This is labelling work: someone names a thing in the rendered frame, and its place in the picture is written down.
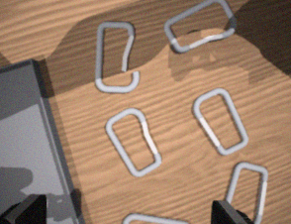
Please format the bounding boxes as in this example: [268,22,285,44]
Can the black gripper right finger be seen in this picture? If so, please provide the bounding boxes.
[211,200,254,224]

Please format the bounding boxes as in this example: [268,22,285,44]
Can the grey tray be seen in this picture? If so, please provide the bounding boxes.
[0,58,85,224]

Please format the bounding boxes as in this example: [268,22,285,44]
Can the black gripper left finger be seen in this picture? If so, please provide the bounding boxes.
[0,194,47,224]

